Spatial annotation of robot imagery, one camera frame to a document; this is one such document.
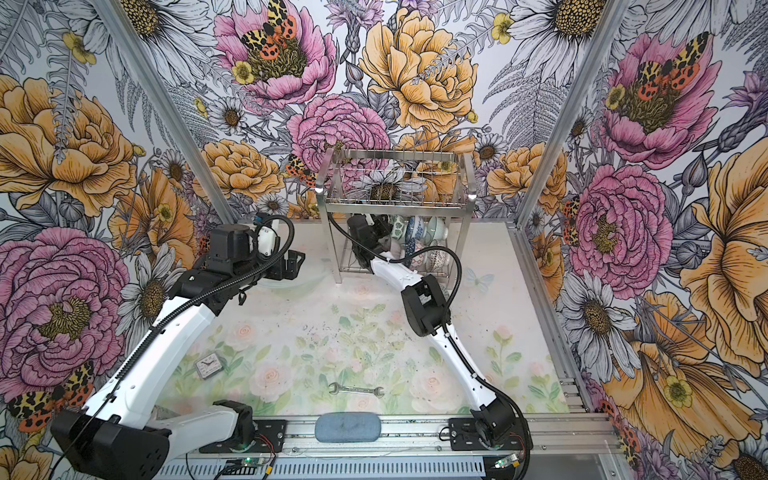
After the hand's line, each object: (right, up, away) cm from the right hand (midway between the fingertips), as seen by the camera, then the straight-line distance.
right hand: (386, 219), depth 107 cm
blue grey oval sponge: (-8, -53, -34) cm, 64 cm away
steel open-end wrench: (-3, -48, -26) cm, 55 cm away
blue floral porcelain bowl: (+10, -3, -3) cm, 11 cm away
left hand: (-25, -14, -30) cm, 42 cm away
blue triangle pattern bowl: (+16, -14, -2) cm, 21 cm away
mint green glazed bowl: (+17, -4, -2) cm, 18 cm away
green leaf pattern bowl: (+4, -2, -2) cm, 5 cm away
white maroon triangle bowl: (+18, -15, -10) cm, 25 cm away
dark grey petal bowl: (+3, -11, -9) cm, 14 cm away
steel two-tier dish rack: (+6, +1, -24) cm, 25 cm away
